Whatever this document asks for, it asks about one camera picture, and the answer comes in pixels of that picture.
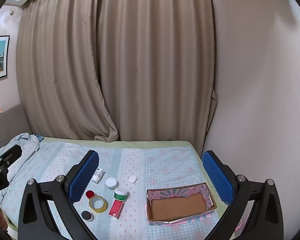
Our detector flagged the white bottle with green label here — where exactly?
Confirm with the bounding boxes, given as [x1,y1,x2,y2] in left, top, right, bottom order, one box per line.
[91,168,105,184]

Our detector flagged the beige curtain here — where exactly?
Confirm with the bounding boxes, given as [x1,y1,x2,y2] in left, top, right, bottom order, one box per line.
[97,0,217,143]
[16,0,119,142]

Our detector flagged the checked blue pink blanket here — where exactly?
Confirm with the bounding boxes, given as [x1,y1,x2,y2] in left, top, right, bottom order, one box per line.
[0,140,229,240]

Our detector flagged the pink printed cardboard box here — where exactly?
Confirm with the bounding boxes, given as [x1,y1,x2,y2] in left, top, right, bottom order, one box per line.
[146,182,218,225]

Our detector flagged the black lidded small jar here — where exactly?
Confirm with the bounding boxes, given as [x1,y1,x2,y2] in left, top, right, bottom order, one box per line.
[81,210,94,222]

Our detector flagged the white round jar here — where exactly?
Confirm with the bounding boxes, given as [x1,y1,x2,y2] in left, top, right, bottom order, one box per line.
[105,177,118,190]

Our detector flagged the crumpled light blue quilt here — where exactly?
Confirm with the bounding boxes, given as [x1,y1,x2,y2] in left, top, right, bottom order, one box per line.
[0,133,44,204]

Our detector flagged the person's left hand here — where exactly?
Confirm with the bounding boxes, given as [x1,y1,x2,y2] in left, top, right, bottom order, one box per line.
[0,199,8,232]

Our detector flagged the grey padded headboard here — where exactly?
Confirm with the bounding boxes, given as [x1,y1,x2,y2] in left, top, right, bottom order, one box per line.
[0,103,33,151]

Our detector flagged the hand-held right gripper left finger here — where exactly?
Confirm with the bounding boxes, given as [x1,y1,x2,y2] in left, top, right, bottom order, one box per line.
[17,150,100,240]

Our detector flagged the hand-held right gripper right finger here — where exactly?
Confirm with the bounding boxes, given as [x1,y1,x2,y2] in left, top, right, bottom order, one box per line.
[201,150,284,240]

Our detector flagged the red box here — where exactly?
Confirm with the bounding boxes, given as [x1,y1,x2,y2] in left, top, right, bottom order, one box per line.
[108,199,125,218]

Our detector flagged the green lidded jar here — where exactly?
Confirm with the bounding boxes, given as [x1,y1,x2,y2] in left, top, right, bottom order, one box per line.
[113,187,129,202]

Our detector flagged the yellow tape roll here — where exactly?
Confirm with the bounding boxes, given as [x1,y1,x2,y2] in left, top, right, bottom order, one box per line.
[88,195,108,214]

